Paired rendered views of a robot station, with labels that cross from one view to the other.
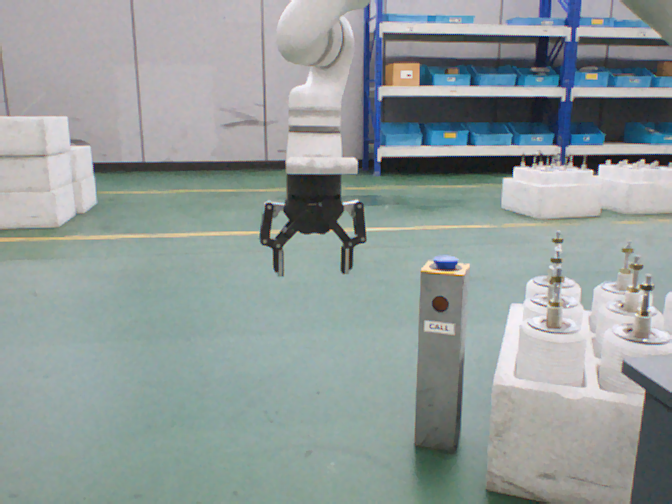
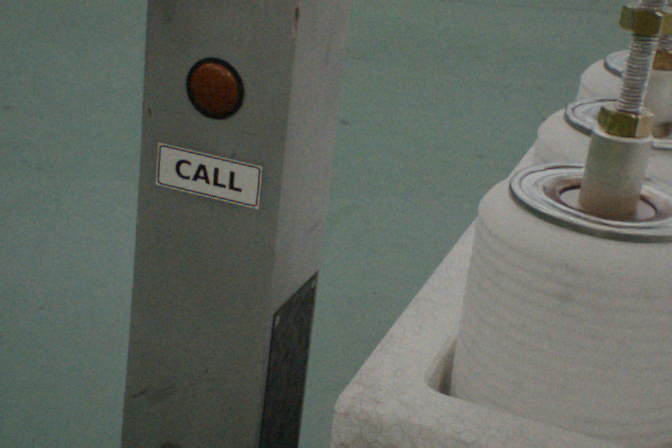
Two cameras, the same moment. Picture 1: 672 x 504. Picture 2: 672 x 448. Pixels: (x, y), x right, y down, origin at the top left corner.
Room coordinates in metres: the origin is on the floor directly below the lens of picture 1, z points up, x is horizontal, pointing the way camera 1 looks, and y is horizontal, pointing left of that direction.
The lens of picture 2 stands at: (0.36, -0.20, 0.41)
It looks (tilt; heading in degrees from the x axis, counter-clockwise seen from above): 21 degrees down; 357
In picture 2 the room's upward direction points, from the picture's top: 7 degrees clockwise
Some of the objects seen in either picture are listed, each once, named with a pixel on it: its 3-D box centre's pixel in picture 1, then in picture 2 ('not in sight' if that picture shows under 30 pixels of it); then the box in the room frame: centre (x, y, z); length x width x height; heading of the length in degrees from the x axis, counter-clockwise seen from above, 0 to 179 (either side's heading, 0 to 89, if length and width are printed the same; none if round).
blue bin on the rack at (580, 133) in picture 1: (574, 133); not in sight; (5.87, -2.37, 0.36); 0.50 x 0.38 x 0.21; 9
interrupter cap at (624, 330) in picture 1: (641, 334); not in sight; (0.78, -0.44, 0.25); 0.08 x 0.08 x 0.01
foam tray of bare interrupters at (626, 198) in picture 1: (635, 193); not in sight; (3.45, -1.79, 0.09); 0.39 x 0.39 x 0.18; 11
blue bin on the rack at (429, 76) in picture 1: (443, 76); not in sight; (5.71, -1.02, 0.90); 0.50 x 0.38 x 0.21; 9
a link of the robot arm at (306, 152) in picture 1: (316, 148); not in sight; (0.78, 0.03, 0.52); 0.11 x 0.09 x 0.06; 12
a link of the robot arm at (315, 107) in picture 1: (319, 72); not in sight; (0.80, 0.02, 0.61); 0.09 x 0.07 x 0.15; 141
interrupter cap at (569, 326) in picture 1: (553, 324); (607, 203); (0.82, -0.33, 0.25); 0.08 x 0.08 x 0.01
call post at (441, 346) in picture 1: (441, 357); (229, 283); (0.92, -0.18, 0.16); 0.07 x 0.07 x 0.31; 70
